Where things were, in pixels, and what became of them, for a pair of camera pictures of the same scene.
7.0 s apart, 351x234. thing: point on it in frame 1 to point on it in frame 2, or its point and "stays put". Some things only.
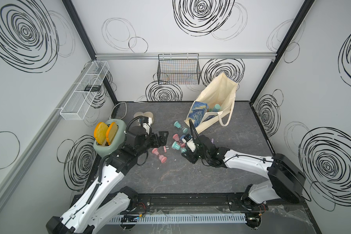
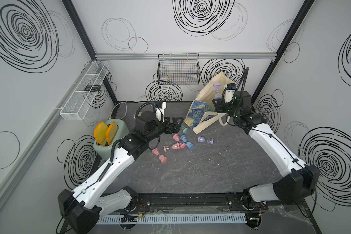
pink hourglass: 176,137 stays put
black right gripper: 189,157 to 219,105
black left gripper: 162,142 to 174,129
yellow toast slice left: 100,132 stays put
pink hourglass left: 163,159 stays put
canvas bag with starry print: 217,98 stays put
